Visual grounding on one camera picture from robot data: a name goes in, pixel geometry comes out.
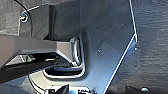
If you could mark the grey robot torso limb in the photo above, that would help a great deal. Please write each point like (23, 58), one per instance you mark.
(33, 46)

